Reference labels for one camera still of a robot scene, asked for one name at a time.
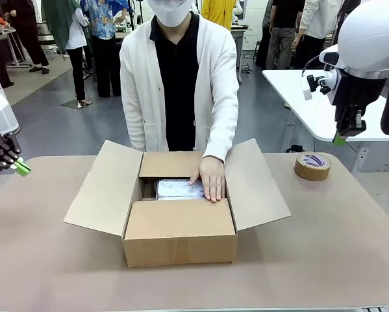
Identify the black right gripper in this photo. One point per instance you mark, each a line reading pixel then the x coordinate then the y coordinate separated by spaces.
pixel 359 89

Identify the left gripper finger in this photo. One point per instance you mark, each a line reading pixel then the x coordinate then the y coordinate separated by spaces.
pixel 4 143
pixel 6 163

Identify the bubble-wrapped clock bundle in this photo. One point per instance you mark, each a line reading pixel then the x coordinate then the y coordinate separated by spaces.
pixel 178 190

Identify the brown cardboard box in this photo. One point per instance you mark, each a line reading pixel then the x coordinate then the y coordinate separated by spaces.
pixel 178 227

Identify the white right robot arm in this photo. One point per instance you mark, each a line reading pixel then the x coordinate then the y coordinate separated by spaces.
pixel 369 35

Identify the person's left forearm white sleeve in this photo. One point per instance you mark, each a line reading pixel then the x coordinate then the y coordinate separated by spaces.
pixel 221 136

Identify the person's left hand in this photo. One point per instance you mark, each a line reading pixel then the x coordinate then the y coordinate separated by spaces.
pixel 212 178

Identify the white side table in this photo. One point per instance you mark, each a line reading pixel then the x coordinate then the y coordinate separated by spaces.
pixel 308 104

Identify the brown packing tape roll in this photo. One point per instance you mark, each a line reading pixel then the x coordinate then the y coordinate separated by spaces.
pixel 312 167

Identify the bystander in beige jacket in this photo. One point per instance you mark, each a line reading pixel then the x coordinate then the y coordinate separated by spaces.
pixel 317 29

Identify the black vertical pole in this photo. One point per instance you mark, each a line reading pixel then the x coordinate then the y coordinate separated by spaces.
pixel 340 19

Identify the bystander in dark trousers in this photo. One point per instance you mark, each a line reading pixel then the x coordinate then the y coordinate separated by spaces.
pixel 32 42

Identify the bystander in black shirt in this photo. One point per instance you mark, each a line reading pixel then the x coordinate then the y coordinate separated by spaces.
pixel 283 32

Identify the bystander with green scarf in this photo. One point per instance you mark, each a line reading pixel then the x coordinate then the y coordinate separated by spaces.
pixel 72 39

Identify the bystander in blue floral shirt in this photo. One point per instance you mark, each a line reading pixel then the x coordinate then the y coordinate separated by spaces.
pixel 106 48

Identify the person in white cardigan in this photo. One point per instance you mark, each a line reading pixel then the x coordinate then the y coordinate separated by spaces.
pixel 139 81

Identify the bystander in yellow top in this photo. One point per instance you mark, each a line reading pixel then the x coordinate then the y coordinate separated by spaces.
pixel 218 13

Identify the white face mask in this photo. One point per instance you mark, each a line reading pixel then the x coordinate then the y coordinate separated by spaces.
pixel 171 11

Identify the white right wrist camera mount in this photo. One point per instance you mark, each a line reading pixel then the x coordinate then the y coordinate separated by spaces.
pixel 317 84

